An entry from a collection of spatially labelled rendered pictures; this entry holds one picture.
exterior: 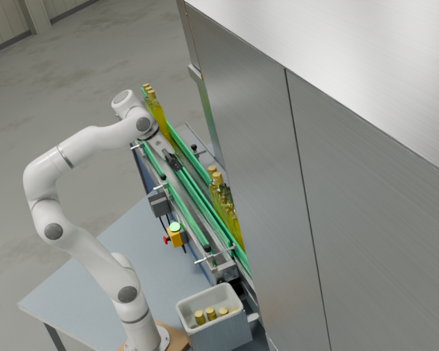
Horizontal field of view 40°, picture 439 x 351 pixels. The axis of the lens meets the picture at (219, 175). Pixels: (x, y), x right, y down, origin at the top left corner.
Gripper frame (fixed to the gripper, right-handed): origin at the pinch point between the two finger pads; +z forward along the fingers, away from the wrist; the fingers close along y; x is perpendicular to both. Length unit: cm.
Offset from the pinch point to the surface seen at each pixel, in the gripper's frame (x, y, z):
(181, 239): 21, 31, 52
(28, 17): 71, 806, 103
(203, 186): -1, 50, 49
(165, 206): 20, 59, 50
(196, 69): -31, 62, 6
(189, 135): -10, 103, 53
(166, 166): 9, 81, 46
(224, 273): 12.1, -9.4, 46.6
